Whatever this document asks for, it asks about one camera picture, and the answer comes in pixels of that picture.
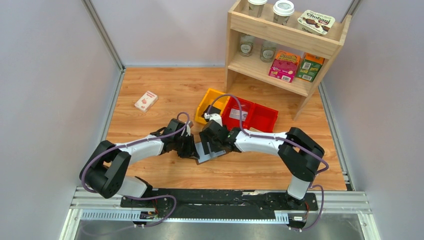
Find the paper cup left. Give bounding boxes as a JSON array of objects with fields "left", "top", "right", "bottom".
[{"left": 248, "top": 0, "right": 268, "bottom": 18}]

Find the Chobani yogurt cup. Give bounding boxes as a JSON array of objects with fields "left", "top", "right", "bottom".
[{"left": 296, "top": 10, "right": 336, "bottom": 36}]

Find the glass jar right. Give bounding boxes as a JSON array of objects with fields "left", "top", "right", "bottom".
[{"left": 260, "top": 40, "right": 277, "bottom": 63}]

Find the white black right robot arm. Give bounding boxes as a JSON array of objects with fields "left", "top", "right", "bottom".
[{"left": 199, "top": 120, "right": 325, "bottom": 201}]

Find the paper cup white lid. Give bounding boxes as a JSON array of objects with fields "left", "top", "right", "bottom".
[{"left": 272, "top": 0, "right": 295, "bottom": 26}]

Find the red plastic bin far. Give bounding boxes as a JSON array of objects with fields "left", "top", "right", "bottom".
[{"left": 245, "top": 103, "right": 279, "bottom": 133}]

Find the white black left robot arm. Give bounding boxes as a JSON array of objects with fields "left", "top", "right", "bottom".
[{"left": 79, "top": 118, "right": 200, "bottom": 199}]

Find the red plastic bin near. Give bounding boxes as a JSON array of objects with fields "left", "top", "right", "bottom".
[{"left": 221, "top": 97, "right": 254, "bottom": 131}]

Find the brown leather card holder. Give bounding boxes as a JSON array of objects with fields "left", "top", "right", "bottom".
[{"left": 195, "top": 142, "right": 227, "bottom": 165}]

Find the glass jar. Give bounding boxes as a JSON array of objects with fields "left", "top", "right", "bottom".
[
  {"left": 260, "top": 40, "right": 277, "bottom": 63},
  {"left": 239, "top": 33, "right": 255, "bottom": 57}
]

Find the pink orange snack box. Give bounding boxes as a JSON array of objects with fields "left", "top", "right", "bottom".
[{"left": 268, "top": 50, "right": 301, "bottom": 83}]

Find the red plastic bin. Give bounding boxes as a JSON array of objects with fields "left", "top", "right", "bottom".
[
  {"left": 221, "top": 97, "right": 254, "bottom": 131},
  {"left": 245, "top": 103, "right": 279, "bottom": 133}
]

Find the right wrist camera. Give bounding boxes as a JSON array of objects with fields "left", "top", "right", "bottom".
[{"left": 203, "top": 113, "right": 224, "bottom": 127}]

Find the card in red bin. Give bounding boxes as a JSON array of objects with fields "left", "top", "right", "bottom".
[{"left": 229, "top": 108, "right": 248, "bottom": 122}]

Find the aluminium table frame rail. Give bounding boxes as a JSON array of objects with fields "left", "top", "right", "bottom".
[{"left": 60, "top": 187, "right": 380, "bottom": 240}]

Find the white pink card box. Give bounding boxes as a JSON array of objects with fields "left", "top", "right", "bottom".
[{"left": 134, "top": 90, "right": 159, "bottom": 113}]

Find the wooden two-tier shelf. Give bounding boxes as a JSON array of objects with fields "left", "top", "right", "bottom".
[{"left": 224, "top": 0, "right": 352, "bottom": 120}]

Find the yellow plastic bin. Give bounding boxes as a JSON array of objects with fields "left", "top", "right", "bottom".
[{"left": 194, "top": 88, "right": 230, "bottom": 125}]

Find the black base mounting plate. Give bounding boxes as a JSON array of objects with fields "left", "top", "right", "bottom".
[{"left": 120, "top": 188, "right": 319, "bottom": 220}]

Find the green orange snack box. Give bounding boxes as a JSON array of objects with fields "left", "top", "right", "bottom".
[{"left": 296, "top": 52, "right": 325, "bottom": 83}]

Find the glass jar left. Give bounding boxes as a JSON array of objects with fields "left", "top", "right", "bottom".
[{"left": 239, "top": 33, "right": 255, "bottom": 57}]

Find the black card in yellow bin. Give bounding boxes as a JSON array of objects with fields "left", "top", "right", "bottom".
[{"left": 201, "top": 105, "right": 222, "bottom": 118}]

